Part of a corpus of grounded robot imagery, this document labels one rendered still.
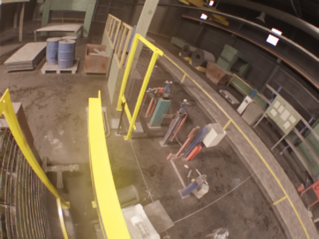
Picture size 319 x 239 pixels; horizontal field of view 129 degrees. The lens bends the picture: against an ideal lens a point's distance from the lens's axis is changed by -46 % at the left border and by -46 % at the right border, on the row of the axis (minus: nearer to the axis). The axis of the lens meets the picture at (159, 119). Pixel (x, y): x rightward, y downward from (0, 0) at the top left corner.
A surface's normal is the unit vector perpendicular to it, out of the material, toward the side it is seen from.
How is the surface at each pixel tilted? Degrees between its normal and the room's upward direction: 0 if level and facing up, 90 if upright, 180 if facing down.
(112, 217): 0
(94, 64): 90
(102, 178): 0
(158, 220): 0
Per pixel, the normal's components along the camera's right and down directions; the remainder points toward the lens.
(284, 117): -0.86, 0.01
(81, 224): 0.33, -0.73
